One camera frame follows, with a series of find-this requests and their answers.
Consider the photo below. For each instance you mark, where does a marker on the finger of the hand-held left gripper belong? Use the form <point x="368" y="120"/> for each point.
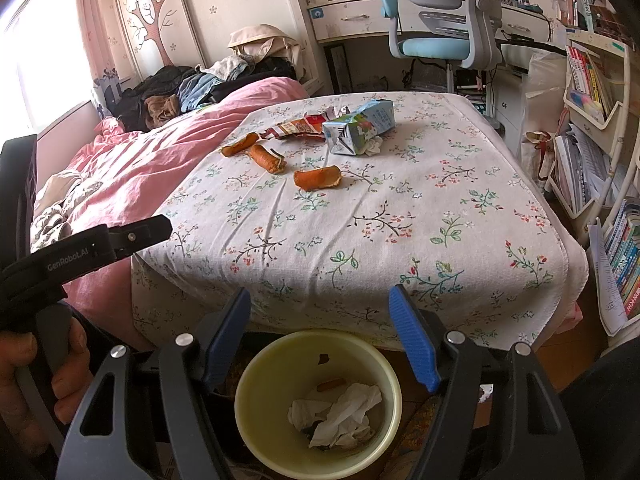
<point x="142" y="235"/>

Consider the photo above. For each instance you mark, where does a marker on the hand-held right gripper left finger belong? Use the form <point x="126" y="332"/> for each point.
<point x="227" y="330"/>

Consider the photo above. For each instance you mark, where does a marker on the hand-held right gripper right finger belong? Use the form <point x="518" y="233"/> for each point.
<point x="412" y="340"/>

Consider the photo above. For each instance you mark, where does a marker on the yellow trash bin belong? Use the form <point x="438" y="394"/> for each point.
<point x="270" y="360"/>

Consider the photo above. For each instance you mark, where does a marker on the small orange peel piece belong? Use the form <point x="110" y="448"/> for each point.
<point x="330" y="385"/>

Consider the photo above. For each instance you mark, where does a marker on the thin curled orange peel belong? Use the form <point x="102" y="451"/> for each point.
<point x="240" y="145"/>

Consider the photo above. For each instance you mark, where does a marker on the orange peel dark edge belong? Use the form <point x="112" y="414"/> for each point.
<point x="267" y="160"/>

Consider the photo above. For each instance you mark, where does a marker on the wide curled orange peel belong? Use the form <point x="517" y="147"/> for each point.
<point x="315" y="179"/>

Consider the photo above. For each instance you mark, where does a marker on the red orange snack wrapper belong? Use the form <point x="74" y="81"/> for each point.
<point x="300" y="127"/>

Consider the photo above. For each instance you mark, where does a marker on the small white tissue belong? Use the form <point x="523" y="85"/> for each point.
<point x="372" y="146"/>

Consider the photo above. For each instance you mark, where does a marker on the blue milk carton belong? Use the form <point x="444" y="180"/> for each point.
<point x="350" y="132"/>

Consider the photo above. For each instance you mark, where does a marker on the person's left hand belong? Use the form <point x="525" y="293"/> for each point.
<point x="72" y="390"/>

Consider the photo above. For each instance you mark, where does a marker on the beige clothes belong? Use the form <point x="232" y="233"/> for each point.
<point x="60" y="200"/>

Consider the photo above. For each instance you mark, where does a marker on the pink blanket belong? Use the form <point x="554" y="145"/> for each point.
<point x="165" y="150"/>

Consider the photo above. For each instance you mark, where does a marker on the brown garment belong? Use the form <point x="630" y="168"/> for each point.
<point x="160" y="110"/>

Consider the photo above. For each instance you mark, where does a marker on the black jacket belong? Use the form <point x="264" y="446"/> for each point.
<point x="150" y="85"/>

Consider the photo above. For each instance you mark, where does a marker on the blue denim garment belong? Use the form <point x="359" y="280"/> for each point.
<point x="197" y="90"/>

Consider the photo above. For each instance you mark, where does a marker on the white crumpled garment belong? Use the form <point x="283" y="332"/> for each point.
<point x="222" y="67"/>

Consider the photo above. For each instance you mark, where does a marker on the black clothes pile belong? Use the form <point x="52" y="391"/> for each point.
<point x="265" y="80"/>

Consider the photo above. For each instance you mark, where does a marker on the bright window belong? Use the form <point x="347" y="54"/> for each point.
<point x="45" y="60"/>

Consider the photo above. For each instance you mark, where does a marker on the loose white paper sheets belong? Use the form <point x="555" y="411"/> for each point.
<point x="607" y="285"/>

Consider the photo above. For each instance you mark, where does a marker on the white wardrobe tree decal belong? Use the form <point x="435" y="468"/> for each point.
<point x="160" y="15"/>

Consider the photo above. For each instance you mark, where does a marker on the pink curtain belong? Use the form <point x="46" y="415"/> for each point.
<point x="92" y="20"/>

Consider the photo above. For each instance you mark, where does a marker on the row of colourful books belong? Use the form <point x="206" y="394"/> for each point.
<point x="625" y="265"/>

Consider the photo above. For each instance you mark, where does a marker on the beige cloth bag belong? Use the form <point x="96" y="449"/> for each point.
<point x="260" y="40"/>

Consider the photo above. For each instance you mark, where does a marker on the pile of papers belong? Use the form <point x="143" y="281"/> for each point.
<point x="580" y="170"/>

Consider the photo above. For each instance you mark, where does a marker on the white drawer cabinet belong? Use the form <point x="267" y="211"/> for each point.
<point x="510" y="105"/>

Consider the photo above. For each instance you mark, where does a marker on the dark framed picture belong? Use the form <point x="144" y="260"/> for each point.
<point x="337" y="70"/>

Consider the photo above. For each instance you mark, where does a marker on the white plastic bag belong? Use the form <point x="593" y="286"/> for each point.
<point x="547" y="90"/>

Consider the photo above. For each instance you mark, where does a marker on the grey blue office chair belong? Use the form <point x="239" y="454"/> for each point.
<point x="435" y="45"/>

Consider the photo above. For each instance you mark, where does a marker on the white shelf cart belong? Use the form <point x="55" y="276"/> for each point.
<point x="617" y="125"/>

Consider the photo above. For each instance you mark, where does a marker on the white desk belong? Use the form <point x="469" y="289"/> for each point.
<point x="350" y="15"/>

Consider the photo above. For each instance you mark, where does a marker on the row of upright books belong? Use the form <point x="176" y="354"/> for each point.
<point x="587" y="80"/>

